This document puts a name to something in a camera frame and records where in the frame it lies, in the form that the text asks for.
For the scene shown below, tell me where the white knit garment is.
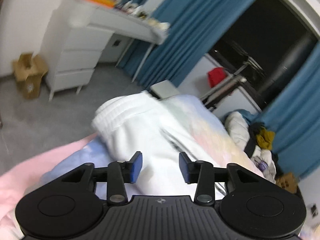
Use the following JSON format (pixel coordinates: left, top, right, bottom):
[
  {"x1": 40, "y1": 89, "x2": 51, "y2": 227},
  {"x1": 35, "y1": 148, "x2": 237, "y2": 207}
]
[{"x1": 91, "y1": 90, "x2": 241, "y2": 201}]

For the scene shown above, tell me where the black white clothes rack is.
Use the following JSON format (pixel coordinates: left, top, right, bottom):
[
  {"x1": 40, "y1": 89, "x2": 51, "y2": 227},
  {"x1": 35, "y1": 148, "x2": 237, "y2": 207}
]
[{"x1": 200, "y1": 55, "x2": 266, "y2": 109}]

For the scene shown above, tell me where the pastel rainbow bed duvet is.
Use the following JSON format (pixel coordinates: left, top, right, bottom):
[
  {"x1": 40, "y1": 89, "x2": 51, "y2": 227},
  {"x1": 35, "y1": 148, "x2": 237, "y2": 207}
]
[{"x1": 0, "y1": 93, "x2": 266, "y2": 240}]

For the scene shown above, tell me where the white puffy jacket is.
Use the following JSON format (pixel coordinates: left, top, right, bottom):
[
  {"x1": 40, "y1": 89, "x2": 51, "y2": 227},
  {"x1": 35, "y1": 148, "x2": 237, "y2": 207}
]
[{"x1": 225, "y1": 112, "x2": 276, "y2": 183}]

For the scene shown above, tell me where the mustard yellow garment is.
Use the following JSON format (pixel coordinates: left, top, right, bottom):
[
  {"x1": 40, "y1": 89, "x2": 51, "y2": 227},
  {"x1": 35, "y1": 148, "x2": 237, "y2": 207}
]
[{"x1": 256, "y1": 127, "x2": 276, "y2": 151}]

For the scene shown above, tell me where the brown paper bag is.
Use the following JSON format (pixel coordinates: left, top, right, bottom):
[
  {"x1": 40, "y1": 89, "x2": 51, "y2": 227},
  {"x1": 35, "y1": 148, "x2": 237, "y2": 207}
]
[{"x1": 276, "y1": 172, "x2": 298, "y2": 194}]

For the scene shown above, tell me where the white bed footboard panel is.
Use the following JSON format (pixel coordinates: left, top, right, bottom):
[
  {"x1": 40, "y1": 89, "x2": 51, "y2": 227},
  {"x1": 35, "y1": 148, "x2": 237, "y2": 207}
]
[{"x1": 150, "y1": 80, "x2": 180, "y2": 99}]

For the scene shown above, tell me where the red cloth on rack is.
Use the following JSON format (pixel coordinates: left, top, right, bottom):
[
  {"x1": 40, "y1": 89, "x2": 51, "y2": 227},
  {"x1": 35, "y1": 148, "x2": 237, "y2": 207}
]
[{"x1": 207, "y1": 67, "x2": 228, "y2": 88}]

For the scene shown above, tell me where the blue curtain right panel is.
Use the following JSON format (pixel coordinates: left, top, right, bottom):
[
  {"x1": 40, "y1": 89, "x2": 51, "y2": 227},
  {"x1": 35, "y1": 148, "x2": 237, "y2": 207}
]
[{"x1": 257, "y1": 46, "x2": 319, "y2": 179}]

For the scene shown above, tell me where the blue curtain panel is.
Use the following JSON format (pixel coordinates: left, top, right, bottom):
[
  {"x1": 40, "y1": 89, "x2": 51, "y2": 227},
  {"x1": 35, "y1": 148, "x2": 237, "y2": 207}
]
[
  {"x1": 119, "y1": 0, "x2": 255, "y2": 89},
  {"x1": 257, "y1": 46, "x2": 319, "y2": 179}
]

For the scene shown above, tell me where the dark window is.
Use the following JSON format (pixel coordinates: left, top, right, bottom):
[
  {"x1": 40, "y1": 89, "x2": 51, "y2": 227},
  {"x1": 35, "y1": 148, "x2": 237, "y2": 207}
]
[{"x1": 208, "y1": 0, "x2": 318, "y2": 109}]

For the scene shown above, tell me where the cardboard box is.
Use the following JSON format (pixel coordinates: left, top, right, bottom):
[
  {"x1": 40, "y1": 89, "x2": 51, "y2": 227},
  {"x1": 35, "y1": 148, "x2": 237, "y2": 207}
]
[{"x1": 12, "y1": 53, "x2": 48, "y2": 100}]

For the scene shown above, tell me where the white drawer desk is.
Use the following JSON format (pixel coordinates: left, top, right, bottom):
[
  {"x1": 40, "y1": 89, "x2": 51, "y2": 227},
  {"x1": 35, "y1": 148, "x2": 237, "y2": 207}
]
[{"x1": 40, "y1": 0, "x2": 169, "y2": 101}]

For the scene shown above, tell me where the blue curtain left panel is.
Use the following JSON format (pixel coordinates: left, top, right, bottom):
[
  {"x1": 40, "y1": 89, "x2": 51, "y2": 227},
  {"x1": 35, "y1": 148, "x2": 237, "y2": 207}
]
[{"x1": 119, "y1": 0, "x2": 255, "y2": 89}]

